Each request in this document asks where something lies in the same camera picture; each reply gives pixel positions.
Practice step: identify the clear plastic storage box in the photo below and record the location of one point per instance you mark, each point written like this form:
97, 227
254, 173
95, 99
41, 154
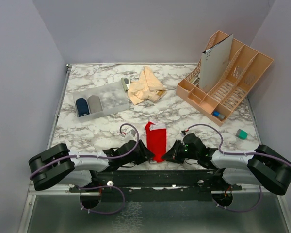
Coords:
112, 96

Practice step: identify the beige underwear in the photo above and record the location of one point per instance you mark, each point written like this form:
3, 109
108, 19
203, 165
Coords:
148, 87

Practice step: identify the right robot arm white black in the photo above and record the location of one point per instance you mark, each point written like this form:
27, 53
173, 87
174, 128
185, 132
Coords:
263, 166

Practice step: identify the green grey eraser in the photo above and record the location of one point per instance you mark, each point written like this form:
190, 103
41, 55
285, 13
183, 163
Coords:
241, 134

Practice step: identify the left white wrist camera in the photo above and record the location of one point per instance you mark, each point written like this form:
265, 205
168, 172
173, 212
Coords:
130, 136

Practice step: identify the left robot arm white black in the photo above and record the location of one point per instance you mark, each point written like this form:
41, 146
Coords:
59, 165

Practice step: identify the peach desk organizer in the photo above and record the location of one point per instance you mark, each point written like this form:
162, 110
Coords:
245, 67

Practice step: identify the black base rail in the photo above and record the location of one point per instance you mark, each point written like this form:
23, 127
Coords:
155, 185

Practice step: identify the white folder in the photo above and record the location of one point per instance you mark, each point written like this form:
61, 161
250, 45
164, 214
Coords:
214, 62

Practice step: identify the blue capped small bottle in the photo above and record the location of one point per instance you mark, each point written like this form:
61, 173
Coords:
219, 115

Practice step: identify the grey rolled underwear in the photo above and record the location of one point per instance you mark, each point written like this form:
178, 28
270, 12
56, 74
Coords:
94, 104

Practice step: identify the aluminium frame rail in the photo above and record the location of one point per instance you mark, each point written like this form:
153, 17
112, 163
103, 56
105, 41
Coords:
49, 127

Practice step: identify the red boxer underwear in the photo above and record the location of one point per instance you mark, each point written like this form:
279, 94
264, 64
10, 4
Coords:
156, 139

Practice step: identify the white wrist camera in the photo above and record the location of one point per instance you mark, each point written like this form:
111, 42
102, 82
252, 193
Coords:
183, 133
130, 136

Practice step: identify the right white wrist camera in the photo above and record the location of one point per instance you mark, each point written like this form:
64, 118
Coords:
183, 133

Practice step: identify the navy rolled underwear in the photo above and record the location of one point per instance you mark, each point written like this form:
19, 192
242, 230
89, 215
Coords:
82, 107

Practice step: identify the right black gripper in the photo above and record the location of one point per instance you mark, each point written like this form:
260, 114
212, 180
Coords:
173, 154

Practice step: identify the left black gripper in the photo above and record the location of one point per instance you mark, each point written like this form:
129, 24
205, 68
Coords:
144, 154

